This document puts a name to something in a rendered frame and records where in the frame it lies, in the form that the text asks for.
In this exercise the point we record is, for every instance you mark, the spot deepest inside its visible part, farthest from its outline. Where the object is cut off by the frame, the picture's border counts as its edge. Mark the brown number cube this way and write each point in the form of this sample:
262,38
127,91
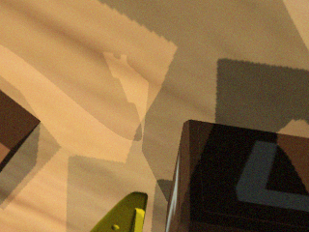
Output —
232,179

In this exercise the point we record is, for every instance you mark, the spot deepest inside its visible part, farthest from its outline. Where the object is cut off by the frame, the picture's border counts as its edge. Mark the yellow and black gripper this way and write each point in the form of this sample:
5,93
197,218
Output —
126,216

